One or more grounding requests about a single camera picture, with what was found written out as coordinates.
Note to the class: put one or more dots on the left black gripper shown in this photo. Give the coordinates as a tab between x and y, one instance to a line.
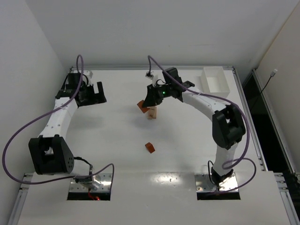
93	97

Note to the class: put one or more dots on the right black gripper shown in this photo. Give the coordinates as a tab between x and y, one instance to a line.
155	94

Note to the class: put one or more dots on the dark red arch block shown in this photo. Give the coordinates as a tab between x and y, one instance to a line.
140	105

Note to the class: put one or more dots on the light wood cube block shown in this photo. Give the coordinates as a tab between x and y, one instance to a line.
150	111

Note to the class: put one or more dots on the dark red wedge block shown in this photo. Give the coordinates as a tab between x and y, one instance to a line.
150	148

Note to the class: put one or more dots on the white perforated box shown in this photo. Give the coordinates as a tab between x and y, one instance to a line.
213	81

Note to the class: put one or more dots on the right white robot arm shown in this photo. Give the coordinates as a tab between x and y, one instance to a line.
227	123

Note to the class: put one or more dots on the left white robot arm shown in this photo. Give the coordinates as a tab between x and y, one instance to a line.
49	151

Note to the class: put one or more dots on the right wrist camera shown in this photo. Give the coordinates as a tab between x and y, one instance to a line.
170	72

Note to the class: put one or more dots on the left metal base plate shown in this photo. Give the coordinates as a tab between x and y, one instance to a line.
100	183

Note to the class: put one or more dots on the metal base plate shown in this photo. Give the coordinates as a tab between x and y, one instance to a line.
204	185
100	183

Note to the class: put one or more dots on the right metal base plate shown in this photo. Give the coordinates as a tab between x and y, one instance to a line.
204	185

